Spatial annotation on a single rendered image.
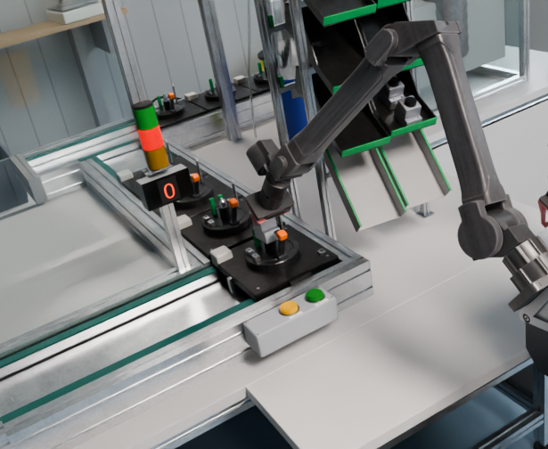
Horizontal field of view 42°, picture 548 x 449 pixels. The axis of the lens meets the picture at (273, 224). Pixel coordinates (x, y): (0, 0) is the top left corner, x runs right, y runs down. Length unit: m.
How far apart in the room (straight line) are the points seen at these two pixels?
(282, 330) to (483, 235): 0.56
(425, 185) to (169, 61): 3.50
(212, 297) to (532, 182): 1.73
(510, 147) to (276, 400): 1.75
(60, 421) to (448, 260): 1.02
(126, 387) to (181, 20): 3.91
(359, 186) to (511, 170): 1.27
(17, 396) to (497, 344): 1.06
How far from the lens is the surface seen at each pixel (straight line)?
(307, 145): 1.51
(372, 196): 1.87
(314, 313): 1.63
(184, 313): 1.79
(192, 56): 5.29
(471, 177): 1.27
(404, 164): 1.96
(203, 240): 1.97
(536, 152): 3.13
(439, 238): 2.02
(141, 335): 1.76
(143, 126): 1.67
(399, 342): 1.66
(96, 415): 1.59
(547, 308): 1.25
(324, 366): 1.62
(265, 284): 1.72
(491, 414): 2.72
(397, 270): 1.90
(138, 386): 1.59
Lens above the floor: 1.89
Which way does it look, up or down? 28 degrees down
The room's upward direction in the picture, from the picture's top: 11 degrees counter-clockwise
